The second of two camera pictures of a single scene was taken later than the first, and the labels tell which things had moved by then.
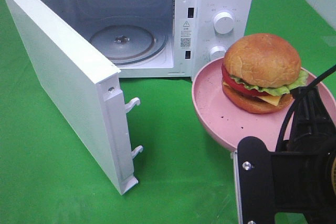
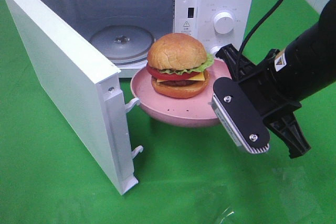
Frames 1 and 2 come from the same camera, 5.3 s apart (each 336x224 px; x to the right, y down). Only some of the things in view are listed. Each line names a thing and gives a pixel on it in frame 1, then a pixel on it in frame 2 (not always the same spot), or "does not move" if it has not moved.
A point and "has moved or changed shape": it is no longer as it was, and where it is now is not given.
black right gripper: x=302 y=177 to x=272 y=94
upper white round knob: x=223 y=23 does not move
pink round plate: x=332 y=104 to x=196 y=110
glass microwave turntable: x=127 y=44 does not move
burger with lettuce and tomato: x=259 y=72 has moved or changed shape
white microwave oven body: x=198 y=14 does not move
